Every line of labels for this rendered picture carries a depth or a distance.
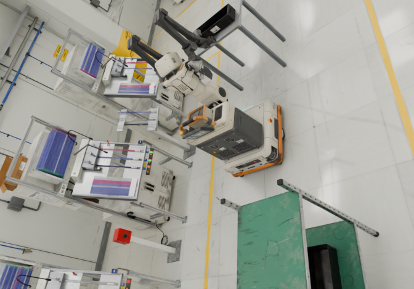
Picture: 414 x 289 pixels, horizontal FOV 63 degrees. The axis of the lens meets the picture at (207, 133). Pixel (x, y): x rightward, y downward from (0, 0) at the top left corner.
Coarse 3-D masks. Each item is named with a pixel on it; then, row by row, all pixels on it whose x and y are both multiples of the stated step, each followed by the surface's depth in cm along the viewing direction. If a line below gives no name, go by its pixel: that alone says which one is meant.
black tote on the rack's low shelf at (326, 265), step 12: (312, 252) 224; (324, 252) 218; (336, 252) 213; (312, 264) 218; (324, 264) 215; (336, 264) 208; (312, 276) 214; (324, 276) 212; (336, 276) 202; (312, 288) 209; (324, 288) 208; (336, 288) 197
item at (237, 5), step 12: (240, 0) 358; (240, 12) 349; (252, 12) 373; (240, 24) 341; (264, 24) 385; (216, 36) 364; (252, 36) 349; (264, 48) 362; (204, 60) 390; (240, 60) 444; (276, 60) 376; (216, 72) 402
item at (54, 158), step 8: (48, 136) 380; (56, 136) 376; (64, 136) 382; (48, 144) 367; (56, 144) 372; (64, 144) 379; (72, 144) 385; (48, 152) 363; (56, 152) 369; (64, 152) 375; (40, 160) 358; (48, 160) 359; (56, 160) 365; (64, 160) 372; (40, 168) 350; (48, 168) 356; (56, 168) 362; (64, 168) 368; (56, 176) 365
